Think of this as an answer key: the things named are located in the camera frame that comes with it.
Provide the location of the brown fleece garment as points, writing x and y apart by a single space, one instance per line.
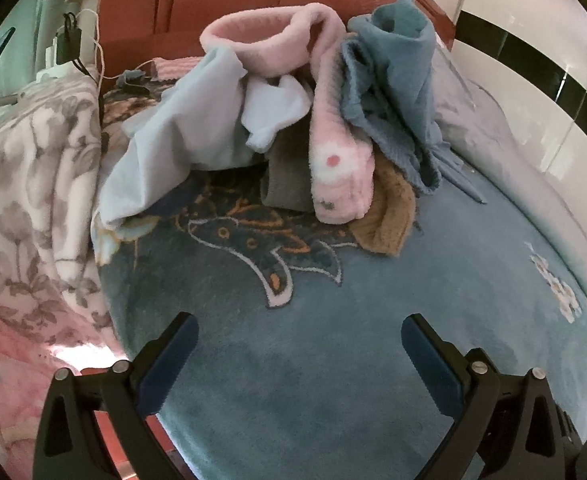
388 210

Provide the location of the blue patterned plush blanket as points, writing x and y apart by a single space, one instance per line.
323 360

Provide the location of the white cloth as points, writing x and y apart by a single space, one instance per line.
273 110

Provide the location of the light blue garment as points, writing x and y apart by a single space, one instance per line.
183 125

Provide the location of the teal fleece garment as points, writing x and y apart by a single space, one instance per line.
403 70

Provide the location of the pink blanket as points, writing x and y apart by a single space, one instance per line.
3 385

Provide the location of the black power adapter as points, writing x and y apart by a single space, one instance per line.
68 40

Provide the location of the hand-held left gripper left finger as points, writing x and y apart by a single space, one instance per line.
168 365

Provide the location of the pink fleece garment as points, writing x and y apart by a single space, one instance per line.
333 125

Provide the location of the grey floral blanket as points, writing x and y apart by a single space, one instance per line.
23 185

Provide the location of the small grey-blue cloth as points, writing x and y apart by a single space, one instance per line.
132 79

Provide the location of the steel blue thin garment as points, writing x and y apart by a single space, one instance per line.
456 172

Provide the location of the daisy print quilt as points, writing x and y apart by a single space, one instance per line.
498 125

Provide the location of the white power strip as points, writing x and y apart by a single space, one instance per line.
55 67

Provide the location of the red headboard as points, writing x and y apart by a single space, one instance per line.
148 0

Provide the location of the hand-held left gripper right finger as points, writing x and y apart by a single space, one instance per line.
431 365

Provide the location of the grey cloth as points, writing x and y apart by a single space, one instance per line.
286 180

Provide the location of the pink striped cloth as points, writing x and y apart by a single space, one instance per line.
178 66

